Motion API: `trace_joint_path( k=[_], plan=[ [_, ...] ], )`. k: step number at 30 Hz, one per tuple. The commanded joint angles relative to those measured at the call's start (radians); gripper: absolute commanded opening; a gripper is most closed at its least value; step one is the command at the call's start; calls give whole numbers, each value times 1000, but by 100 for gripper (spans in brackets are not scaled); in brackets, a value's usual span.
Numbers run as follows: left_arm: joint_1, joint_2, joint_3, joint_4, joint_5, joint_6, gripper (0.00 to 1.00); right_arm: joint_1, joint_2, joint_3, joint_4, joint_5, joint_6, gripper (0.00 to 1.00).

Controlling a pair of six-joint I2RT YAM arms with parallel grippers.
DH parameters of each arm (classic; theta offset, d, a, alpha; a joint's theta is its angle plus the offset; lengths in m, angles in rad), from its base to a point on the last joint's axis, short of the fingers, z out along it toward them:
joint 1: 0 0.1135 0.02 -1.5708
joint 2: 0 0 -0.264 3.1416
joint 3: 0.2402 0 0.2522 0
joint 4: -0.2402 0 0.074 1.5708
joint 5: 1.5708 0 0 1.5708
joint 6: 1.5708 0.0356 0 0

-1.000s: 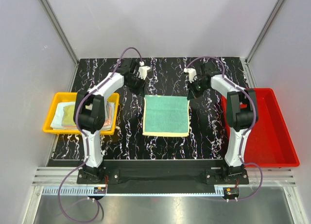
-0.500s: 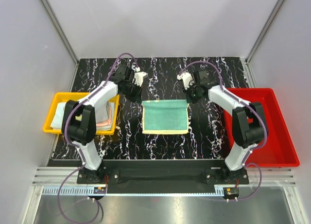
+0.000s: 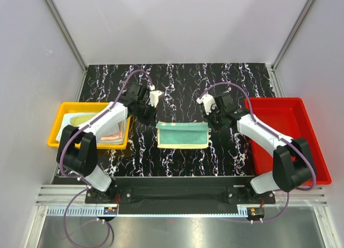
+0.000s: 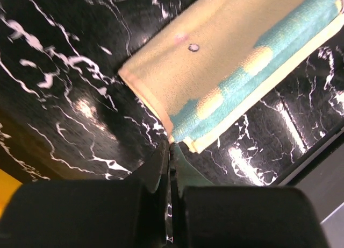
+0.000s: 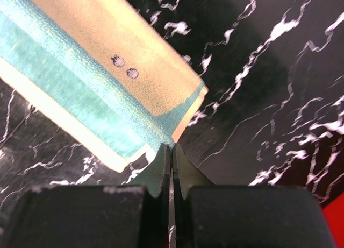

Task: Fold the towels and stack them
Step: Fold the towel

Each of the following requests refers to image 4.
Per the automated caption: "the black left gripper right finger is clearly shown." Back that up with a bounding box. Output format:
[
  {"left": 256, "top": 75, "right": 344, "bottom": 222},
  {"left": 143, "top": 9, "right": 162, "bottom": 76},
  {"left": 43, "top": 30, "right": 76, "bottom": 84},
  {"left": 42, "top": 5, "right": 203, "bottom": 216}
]
[{"left": 170, "top": 144, "right": 329, "bottom": 247}]

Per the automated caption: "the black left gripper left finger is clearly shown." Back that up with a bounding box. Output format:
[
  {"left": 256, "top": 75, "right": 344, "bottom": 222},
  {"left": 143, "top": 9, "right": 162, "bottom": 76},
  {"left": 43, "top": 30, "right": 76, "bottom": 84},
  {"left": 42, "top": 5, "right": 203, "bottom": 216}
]
[{"left": 1, "top": 141, "right": 169, "bottom": 247}]

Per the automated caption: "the yellow plastic tray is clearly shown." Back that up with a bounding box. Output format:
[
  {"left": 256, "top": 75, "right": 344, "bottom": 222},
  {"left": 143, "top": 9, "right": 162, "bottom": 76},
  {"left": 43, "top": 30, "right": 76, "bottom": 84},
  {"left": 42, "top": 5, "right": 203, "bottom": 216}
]
[{"left": 0, "top": 170, "right": 22, "bottom": 213}]

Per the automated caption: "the green yellow towel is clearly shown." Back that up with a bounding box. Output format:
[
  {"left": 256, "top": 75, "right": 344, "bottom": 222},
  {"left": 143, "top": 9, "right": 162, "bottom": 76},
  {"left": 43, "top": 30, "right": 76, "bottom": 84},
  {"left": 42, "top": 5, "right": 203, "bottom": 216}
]
[{"left": 118, "top": 0, "right": 343, "bottom": 153}]

